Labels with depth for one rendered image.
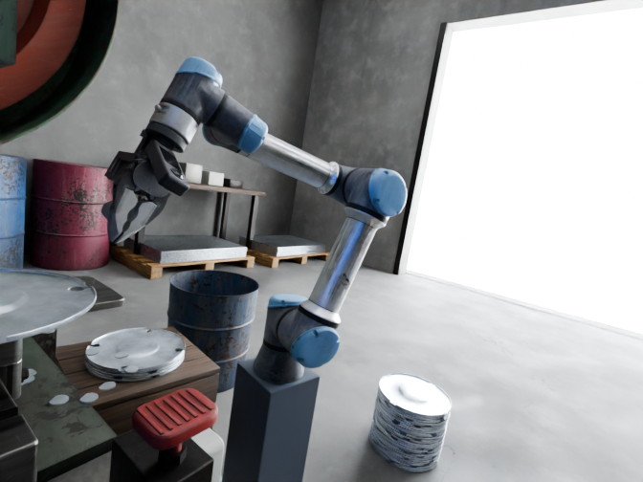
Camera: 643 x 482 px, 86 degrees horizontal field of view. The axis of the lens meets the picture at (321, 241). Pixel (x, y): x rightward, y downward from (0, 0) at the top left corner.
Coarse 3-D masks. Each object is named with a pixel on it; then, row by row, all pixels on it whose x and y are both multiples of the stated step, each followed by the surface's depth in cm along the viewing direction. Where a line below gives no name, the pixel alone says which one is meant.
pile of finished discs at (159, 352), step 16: (112, 336) 120; (128, 336) 122; (144, 336) 124; (160, 336) 126; (176, 336) 127; (112, 352) 110; (128, 352) 111; (144, 352) 112; (160, 352) 115; (176, 352) 116; (96, 368) 103; (112, 368) 101; (144, 368) 104; (160, 368) 107
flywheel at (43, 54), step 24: (24, 0) 70; (48, 0) 70; (72, 0) 73; (24, 24) 70; (48, 24) 70; (72, 24) 74; (24, 48) 68; (48, 48) 71; (72, 48) 74; (0, 72) 66; (24, 72) 69; (48, 72) 72; (0, 96) 67; (24, 96) 70
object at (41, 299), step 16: (0, 272) 57; (16, 272) 58; (32, 272) 58; (48, 272) 59; (0, 288) 49; (16, 288) 52; (32, 288) 52; (48, 288) 53; (64, 288) 54; (0, 304) 44; (16, 304) 46; (32, 304) 47; (48, 304) 48; (64, 304) 49; (80, 304) 50; (0, 320) 42; (16, 320) 42; (32, 320) 43; (48, 320) 43; (64, 320) 43; (0, 336) 38; (16, 336) 38
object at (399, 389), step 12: (384, 384) 146; (396, 384) 147; (408, 384) 148; (420, 384) 150; (396, 396) 139; (408, 396) 139; (420, 396) 140; (432, 396) 143; (444, 396) 144; (408, 408) 131; (420, 408) 133; (432, 408) 134; (444, 408) 135
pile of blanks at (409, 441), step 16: (432, 384) 152; (384, 400) 137; (384, 416) 136; (400, 416) 131; (416, 416) 129; (448, 416) 137; (384, 432) 136; (400, 432) 132; (416, 432) 130; (432, 432) 130; (384, 448) 137; (400, 448) 132; (416, 448) 130; (432, 448) 132; (400, 464) 133; (416, 464) 132; (432, 464) 134
